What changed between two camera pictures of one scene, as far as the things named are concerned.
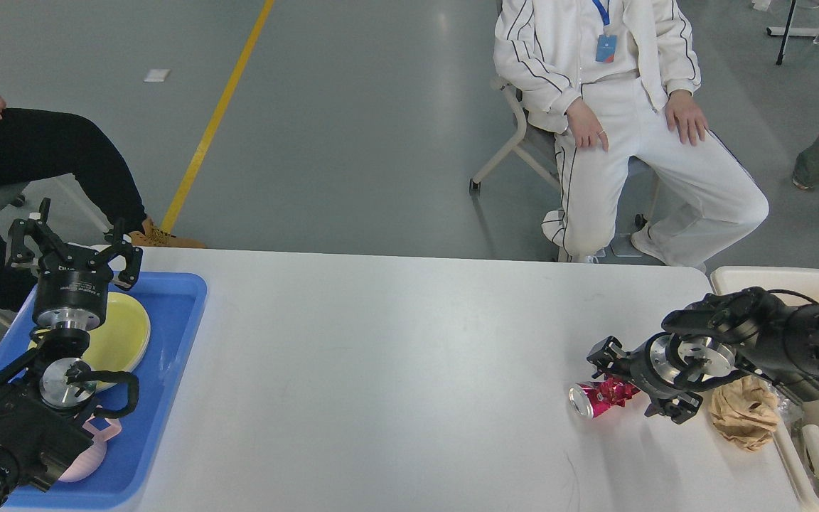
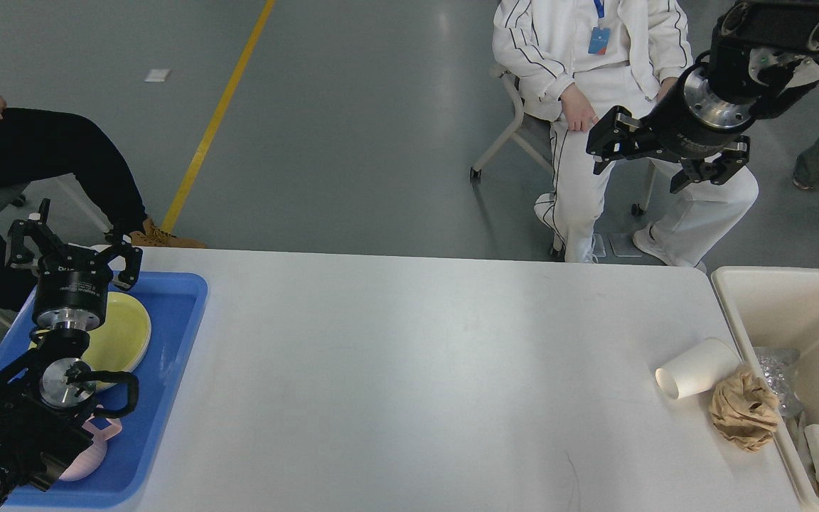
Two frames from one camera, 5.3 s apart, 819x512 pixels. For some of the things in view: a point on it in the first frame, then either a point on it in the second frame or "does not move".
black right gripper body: (667, 364) to (690, 118)
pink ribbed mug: (89, 463) does not move
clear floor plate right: (622, 246) does not move
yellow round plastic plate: (119, 343) does not move
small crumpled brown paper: (745, 413) does not move
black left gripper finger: (40, 230) does not move
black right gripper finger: (680, 408) to (716, 168)
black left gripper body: (70, 289) does not move
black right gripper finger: (606, 354) to (617, 134)
